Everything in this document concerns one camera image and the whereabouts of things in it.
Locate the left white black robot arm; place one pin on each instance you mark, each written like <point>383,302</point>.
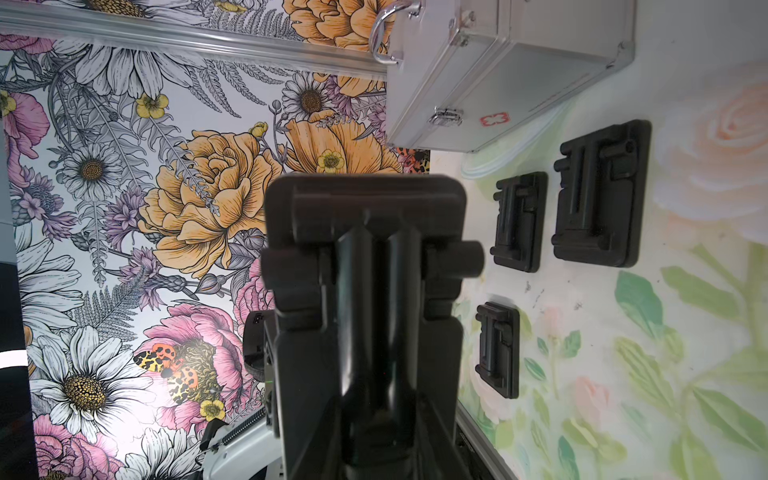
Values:
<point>249,448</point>

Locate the black folded phone stand front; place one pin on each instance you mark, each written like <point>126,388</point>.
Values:
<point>499,348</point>

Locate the black folded phone stand large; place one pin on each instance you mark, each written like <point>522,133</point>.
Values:
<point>600,203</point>

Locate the silver aluminium first aid case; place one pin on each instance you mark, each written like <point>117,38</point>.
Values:
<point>461,74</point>

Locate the aluminium left corner post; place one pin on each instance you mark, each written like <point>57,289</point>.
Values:
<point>121,31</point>

